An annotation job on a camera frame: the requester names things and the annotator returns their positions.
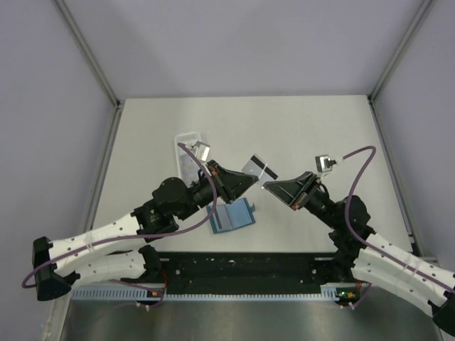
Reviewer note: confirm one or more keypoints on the silver VIP card top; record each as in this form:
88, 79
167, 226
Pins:
257, 167

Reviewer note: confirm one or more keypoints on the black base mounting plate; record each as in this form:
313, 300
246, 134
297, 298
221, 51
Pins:
308, 267

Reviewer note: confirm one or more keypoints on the silver vip card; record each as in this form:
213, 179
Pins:
188, 168
257, 167

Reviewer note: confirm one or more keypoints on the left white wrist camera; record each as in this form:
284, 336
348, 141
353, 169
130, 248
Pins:
201, 151

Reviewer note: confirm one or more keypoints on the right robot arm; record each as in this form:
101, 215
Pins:
364, 255

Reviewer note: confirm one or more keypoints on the aluminium corner post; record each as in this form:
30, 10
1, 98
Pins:
419, 17
86, 51

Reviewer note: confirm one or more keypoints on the blue leather card holder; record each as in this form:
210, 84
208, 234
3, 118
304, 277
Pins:
231, 217

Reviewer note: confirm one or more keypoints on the silver VIP card middle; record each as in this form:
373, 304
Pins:
188, 168

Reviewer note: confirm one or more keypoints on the left aluminium corner post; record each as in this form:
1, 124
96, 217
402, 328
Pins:
86, 51

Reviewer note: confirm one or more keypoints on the white plastic basket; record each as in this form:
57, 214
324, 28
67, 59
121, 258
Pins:
188, 140

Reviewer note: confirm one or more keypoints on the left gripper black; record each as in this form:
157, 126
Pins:
228, 184

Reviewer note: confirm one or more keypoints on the right aluminium corner post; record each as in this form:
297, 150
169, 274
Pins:
419, 17

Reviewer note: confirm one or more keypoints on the aluminium frame rail front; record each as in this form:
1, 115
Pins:
431, 260

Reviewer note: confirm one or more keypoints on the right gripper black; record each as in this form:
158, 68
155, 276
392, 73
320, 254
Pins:
296, 192

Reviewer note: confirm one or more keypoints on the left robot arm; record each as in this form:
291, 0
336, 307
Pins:
122, 250

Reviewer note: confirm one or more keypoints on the grey slotted cable duct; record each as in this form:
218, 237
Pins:
329, 292

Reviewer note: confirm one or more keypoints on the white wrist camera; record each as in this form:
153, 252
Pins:
201, 151
324, 164

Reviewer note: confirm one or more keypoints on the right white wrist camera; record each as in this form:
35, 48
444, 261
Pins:
324, 164

